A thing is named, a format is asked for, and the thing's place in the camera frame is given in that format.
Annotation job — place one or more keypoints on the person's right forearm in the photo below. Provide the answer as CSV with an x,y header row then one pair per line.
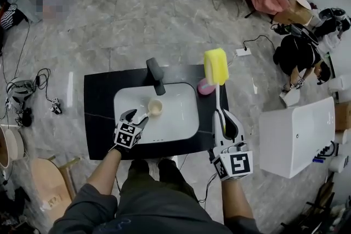
x,y
235,200

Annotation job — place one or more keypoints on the small gripper on floor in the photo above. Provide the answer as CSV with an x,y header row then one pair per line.
x,y
56,107

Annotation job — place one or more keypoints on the person's left forearm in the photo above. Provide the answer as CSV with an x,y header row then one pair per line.
x,y
105,170

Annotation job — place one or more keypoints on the black white striped cloth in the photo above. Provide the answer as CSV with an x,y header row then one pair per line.
x,y
8,17

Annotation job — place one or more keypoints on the black sink cabinet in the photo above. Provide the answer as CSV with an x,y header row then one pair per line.
x,y
98,107

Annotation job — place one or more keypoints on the round beige drum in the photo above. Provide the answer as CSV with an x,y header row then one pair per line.
x,y
12,145

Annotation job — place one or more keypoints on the black bathtub faucet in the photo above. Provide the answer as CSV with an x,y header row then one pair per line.
x,y
326,152

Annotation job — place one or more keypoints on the white rectangular bathtub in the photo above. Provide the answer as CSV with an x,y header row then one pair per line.
x,y
293,139

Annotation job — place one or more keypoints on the white sink basin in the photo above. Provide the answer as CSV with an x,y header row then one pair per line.
x,y
178,117

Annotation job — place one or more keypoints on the white power strip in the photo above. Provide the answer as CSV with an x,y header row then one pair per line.
x,y
243,52

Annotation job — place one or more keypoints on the pink soap bottle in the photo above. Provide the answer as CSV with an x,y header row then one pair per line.
x,y
204,89

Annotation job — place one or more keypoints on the cream cup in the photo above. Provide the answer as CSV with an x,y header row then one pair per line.
x,y
155,108

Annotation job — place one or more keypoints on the small round white table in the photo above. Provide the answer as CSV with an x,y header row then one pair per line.
x,y
303,2

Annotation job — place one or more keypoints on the person in grey clothes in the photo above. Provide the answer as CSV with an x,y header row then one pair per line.
x,y
153,205

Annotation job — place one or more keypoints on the white headset on floor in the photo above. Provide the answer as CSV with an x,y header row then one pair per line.
x,y
19,93

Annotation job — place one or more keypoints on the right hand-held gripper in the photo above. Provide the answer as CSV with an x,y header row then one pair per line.
x,y
238,163

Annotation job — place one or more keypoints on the yellow sponge brush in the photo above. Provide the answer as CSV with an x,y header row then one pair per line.
x,y
216,65

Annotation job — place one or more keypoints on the cardboard box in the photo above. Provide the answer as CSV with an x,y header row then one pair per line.
x,y
293,15

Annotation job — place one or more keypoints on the round wooden stool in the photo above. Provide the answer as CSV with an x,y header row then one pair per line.
x,y
50,186

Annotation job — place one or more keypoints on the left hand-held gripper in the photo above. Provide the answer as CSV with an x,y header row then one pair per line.
x,y
126,135

